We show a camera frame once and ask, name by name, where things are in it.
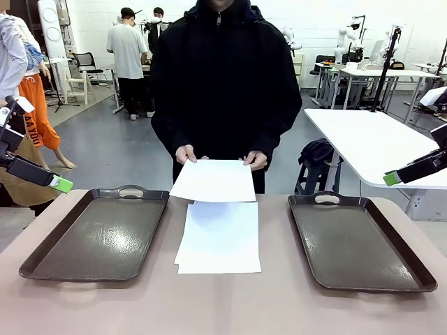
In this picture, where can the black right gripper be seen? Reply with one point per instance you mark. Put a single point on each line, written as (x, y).
(424, 167)

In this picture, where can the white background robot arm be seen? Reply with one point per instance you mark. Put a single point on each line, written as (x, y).
(291, 42)
(391, 43)
(340, 52)

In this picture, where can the person's right forearm black sleeve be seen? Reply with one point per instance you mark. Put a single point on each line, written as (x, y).
(171, 136)

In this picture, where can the person's left forearm black sleeve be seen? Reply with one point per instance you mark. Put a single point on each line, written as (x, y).
(279, 132)

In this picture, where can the person's left hand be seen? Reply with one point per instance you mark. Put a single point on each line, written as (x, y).
(258, 160)

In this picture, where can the person's right hand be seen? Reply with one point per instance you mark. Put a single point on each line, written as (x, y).
(186, 153)

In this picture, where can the person in black clothes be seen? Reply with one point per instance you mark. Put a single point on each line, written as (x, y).
(155, 35)

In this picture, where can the white A4 paper stack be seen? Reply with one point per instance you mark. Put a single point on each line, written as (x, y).
(220, 240)

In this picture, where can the brown plastic tray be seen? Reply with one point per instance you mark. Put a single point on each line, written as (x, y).
(97, 237)
(352, 244)

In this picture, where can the white wooden chair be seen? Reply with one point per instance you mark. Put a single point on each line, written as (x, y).
(75, 87)

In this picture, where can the white table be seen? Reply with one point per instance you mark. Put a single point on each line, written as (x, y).
(366, 139)

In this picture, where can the black bag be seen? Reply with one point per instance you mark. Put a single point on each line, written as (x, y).
(317, 150)

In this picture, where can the black office chair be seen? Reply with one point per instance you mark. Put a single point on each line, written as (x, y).
(85, 61)

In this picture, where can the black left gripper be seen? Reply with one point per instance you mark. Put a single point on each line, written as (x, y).
(28, 171)

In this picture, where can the white background desk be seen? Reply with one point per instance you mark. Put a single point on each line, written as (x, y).
(384, 74)

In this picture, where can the black step stool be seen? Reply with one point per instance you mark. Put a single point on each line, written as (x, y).
(311, 178)

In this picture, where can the tall white appliance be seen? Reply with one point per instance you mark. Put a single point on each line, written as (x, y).
(52, 35)

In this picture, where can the person in black jacket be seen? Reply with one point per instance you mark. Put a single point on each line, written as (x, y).
(223, 87)

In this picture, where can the black tripod pole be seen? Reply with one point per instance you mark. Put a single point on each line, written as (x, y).
(387, 70)

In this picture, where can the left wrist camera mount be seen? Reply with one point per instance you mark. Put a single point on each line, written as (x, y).
(14, 139)

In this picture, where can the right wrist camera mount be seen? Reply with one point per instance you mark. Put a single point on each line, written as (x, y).
(440, 136)

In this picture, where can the white A4 paper sheet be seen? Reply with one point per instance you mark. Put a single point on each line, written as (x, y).
(214, 181)

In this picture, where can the person in white t-shirt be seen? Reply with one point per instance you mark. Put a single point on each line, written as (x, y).
(125, 52)

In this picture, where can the person in orange trousers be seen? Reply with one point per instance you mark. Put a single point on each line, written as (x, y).
(36, 104)

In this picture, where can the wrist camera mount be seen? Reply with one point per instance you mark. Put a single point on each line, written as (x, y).
(440, 136)
(14, 139)

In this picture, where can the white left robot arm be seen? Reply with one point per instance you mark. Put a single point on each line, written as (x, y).
(3, 116)

